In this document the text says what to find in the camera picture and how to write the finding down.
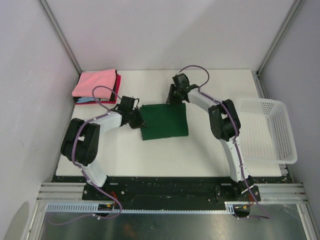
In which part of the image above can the green t shirt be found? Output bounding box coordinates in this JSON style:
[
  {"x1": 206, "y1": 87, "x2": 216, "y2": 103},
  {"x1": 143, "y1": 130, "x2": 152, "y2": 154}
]
[{"x1": 140, "y1": 103, "x2": 189, "y2": 141}]

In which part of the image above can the red t shirt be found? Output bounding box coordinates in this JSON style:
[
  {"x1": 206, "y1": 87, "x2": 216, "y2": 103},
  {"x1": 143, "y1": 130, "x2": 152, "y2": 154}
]
[{"x1": 74, "y1": 73, "x2": 123, "y2": 106}]

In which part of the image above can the black printed t shirt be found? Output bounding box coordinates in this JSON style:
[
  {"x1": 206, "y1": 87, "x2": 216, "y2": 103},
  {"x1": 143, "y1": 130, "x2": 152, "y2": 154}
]
[{"x1": 73, "y1": 73, "x2": 120, "y2": 104}]

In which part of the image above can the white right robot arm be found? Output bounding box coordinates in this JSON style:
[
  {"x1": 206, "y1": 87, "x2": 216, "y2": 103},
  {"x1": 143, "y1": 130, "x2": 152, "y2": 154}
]
[{"x1": 166, "y1": 73, "x2": 254, "y2": 201}]

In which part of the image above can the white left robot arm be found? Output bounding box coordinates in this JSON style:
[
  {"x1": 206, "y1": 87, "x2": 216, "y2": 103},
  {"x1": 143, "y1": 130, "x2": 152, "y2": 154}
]
[{"x1": 60, "y1": 96, "x2": 145, "y2": 200}]

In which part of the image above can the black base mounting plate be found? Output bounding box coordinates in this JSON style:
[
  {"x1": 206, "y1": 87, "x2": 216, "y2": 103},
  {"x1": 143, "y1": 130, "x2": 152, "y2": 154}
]
[{"x1": 82, "y1": 176, "x2": 259, "y2": 202}]

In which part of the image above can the white perforated plastic basket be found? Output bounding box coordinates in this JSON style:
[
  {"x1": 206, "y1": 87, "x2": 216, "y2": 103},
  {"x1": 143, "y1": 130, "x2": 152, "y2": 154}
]
[{"x1": 235, "y1": 98, "x2": 298, "y2": 165}]

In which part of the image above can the right aluminium frame post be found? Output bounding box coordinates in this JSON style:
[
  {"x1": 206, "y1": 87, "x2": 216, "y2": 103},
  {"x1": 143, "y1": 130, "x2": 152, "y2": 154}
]
[{"x1": 256, "y1": 0, "x2": 305, "y2": 76}]

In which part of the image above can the aluminium frame post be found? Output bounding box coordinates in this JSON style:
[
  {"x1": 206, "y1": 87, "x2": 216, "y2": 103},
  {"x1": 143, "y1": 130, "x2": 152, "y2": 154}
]
[
  {"x1": 256, "y1": 0, "x2": 305, "y2": 76},
  {"x1": 37, "y1": 0, "x2": 82, "y2": 75}
]

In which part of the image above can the grey slotted cable duct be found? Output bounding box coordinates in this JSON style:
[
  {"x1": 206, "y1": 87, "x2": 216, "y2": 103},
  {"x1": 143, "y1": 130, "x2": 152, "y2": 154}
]
[{"x1": 44, "y1": 201, "x2": 237, "y2": 215}]

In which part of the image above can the left aluminium frame post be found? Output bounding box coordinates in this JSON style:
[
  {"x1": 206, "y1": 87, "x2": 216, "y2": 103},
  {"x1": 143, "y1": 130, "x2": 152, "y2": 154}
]
[{"x1": 37, "y1": 0, "x2": 82, "y2": 75}]

